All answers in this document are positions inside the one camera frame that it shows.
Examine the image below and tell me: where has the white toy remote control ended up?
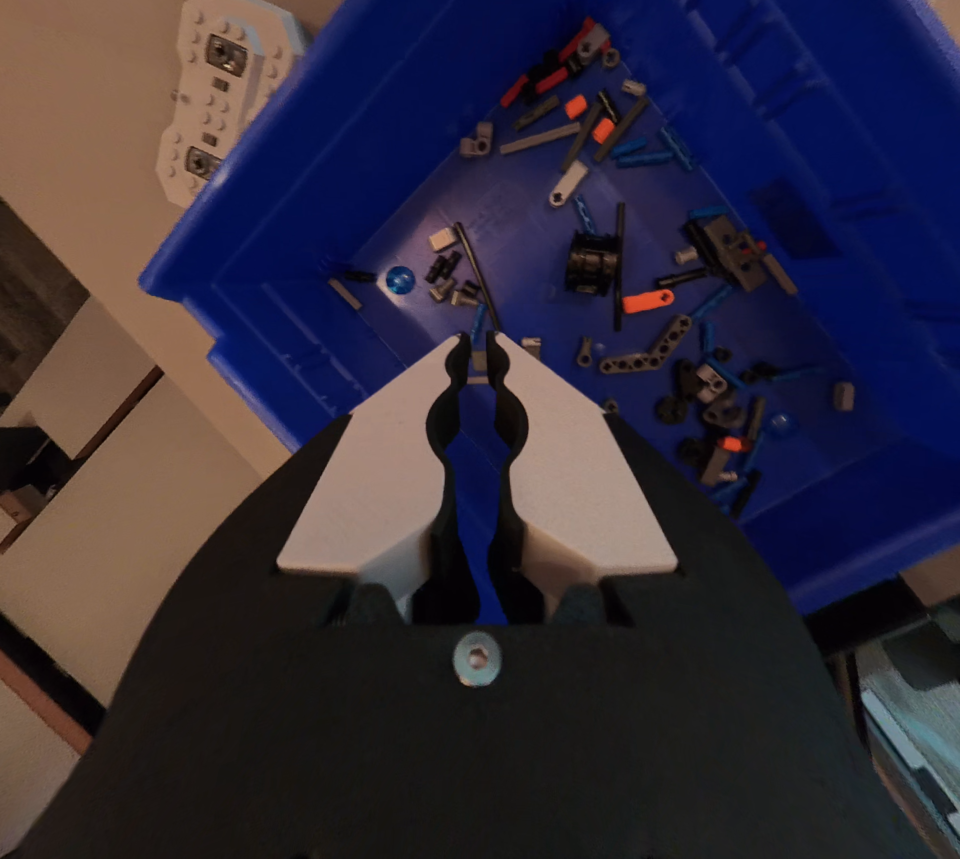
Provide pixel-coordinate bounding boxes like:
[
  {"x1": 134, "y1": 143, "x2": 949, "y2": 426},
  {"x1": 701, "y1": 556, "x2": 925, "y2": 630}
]
[{"x1": 154, "y1": 0, "x2": 313, "y2": 210}]

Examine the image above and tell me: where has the blue plastic bin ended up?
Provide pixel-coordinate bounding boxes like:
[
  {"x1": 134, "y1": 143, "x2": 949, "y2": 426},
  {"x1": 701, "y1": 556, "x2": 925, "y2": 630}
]
[{"x1": 138, "y1": 0, "x2": 960, "y2": 618}]

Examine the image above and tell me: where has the pile of toy parts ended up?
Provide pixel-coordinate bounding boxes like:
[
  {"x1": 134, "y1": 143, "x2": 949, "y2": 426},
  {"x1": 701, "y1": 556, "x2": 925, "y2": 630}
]
[{"x1": 325, "y1": 14, "x2": 858, "y2": 520}]

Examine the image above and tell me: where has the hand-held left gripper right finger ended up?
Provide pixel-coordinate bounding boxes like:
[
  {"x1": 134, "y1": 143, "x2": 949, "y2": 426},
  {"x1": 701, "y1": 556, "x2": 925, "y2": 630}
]
[{"x1": 486, "y1": 331, "x2": 680, "y2": 601}]

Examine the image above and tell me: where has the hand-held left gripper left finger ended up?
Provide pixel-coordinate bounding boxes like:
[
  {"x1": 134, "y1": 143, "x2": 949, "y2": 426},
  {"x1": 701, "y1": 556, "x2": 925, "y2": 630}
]
[{"x1": 276, "y1": 334, "x2": 474, "y2": 604}]

